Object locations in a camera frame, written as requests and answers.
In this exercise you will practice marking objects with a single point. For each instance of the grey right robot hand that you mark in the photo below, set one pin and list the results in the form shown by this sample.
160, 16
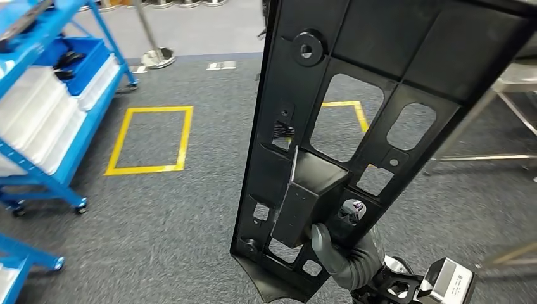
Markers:
325, 247

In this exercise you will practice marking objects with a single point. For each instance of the black plastic frame part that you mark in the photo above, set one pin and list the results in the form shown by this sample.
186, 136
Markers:
293, 105

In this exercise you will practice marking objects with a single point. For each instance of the small black plastic part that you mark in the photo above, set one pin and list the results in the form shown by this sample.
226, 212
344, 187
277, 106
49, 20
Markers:
67, 63

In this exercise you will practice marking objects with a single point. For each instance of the blue plastic bin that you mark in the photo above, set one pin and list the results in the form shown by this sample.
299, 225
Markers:
90, 63

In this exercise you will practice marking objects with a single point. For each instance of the white plastic crate stack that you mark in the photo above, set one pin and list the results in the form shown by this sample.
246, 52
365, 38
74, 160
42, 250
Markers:
33, 117

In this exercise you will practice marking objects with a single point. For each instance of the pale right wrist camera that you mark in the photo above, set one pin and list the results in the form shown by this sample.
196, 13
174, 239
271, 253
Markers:
449, 281

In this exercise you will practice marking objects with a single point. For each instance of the chrome stanchion post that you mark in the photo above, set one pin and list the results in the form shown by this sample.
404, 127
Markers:
158, 58

